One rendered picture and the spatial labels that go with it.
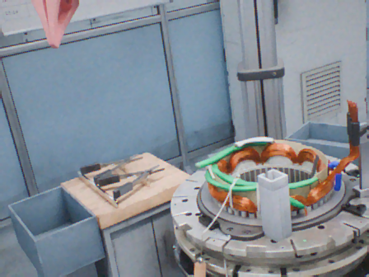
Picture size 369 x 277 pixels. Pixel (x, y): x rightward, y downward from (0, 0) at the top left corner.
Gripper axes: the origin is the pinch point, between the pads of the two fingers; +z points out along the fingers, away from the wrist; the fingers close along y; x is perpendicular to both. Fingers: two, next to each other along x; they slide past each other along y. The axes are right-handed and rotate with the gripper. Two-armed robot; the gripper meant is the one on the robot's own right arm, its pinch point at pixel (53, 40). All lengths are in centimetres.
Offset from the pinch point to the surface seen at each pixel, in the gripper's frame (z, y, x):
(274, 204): 21.6, 25.4, 9.9
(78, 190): 15.7, -10.9, 36.1
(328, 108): -46, 67, 272
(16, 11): -90, -94, 176
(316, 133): 5, 36, 59
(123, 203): 19.0, -0.5, 30.8
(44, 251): 26.3, -12.1, 23.7
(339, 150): 11, 39, 46
